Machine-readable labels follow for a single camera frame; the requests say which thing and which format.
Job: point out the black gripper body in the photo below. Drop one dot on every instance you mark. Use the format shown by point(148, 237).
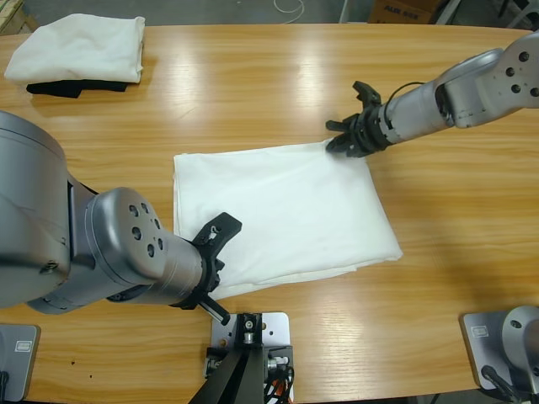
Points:
point(208, 273)
point(372, 130)

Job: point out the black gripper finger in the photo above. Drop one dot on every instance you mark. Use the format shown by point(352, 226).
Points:
point(343, 145)
point(341, 125)

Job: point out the white printed t-shirt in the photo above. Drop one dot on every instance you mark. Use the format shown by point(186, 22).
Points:
point(286, 210)

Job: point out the black garment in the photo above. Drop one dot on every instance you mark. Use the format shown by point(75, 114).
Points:
point(59, 88)

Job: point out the white garment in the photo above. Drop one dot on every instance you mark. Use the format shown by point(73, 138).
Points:
point(76, 48)

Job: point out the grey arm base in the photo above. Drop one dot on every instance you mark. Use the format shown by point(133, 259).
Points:
point(484, 349)
point(21, 370)

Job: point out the black clamp block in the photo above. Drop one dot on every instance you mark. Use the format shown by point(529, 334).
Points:
point(283, 351)
point(214, 359)

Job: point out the grey metal leg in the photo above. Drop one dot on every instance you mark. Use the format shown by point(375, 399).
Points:
point(343, 10)

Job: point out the brown cardboard box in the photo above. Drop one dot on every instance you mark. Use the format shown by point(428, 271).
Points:
point(400, 12)

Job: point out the wooden crate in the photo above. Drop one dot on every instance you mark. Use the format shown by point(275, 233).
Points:
point(14, 14)

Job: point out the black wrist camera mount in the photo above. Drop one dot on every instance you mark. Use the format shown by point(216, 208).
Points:
point(366, 94)
point(225, 223)

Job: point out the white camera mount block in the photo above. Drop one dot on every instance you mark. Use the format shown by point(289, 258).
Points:
point(278, 330)

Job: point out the dark camera post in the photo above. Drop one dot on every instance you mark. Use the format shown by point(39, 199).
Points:
point(240, 379)

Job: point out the white metal frame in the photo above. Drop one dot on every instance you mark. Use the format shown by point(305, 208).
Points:
point(447, 12)

